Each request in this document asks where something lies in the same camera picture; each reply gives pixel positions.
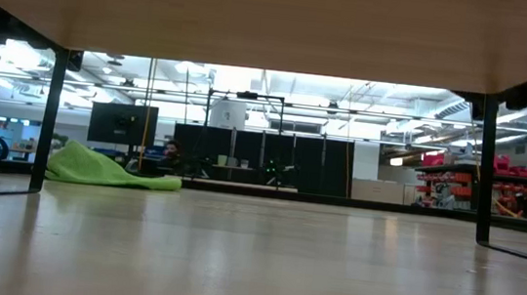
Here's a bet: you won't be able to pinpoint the person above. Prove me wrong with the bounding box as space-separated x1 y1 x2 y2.
161 138 185 165

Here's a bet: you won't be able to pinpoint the black monitor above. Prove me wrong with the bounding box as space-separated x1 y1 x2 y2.
87 100 160 148

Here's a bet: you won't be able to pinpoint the background robot with green light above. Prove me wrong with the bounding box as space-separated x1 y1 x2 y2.
258 156 296 190

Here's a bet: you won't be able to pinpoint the beige cabinet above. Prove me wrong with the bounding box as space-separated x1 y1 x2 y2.
349 178 408 205

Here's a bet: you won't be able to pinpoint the white cylinder tank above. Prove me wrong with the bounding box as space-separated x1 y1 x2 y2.
208 98 249 132

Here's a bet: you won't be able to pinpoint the black partition panels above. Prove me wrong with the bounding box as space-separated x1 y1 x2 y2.
169 121 357 200

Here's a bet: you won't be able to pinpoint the green cloth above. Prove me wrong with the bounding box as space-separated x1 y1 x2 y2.
43 137 186 194

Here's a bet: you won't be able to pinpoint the rack with red bins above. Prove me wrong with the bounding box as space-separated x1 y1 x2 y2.
410 145 527 220

